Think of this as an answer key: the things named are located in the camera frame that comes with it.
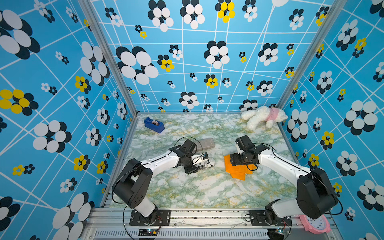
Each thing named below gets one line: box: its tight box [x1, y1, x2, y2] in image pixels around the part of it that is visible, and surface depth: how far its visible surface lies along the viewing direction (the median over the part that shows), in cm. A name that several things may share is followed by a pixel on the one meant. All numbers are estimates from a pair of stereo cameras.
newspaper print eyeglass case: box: [192, 155, 216, 170], surface depth 86 cm
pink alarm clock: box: [299, 214, 332, 235], surface depth 70 cm
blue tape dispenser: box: [144, 116, 165, 134], surface depth 110 cm
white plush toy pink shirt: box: [241, 106, 289, 131], surface depth 110 cm
